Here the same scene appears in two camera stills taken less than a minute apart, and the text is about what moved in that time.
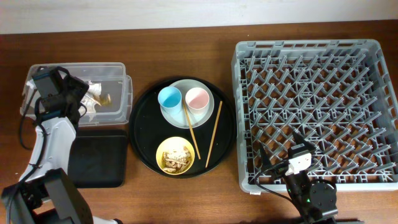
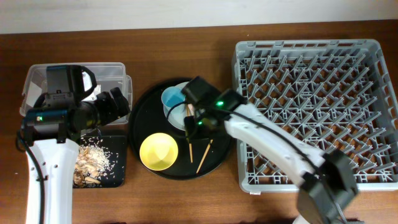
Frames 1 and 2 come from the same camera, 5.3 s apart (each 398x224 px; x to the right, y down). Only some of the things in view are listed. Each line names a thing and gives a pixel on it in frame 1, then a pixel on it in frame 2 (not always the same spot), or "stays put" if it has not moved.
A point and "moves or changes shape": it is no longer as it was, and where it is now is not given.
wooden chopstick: x=220 y=107 moves or changes shape
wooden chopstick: x=193 y=137 moves or changes shape
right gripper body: x=311 y=158 → x=203 y=124
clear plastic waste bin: x=109 y=98 stays put
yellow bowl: x=175 y=155 → x=158 y=151
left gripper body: x=76 y=90 → x=109 y=104
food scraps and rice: x=176 y=160 → x=94 y=163
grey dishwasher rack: x=337 y=93 stays put
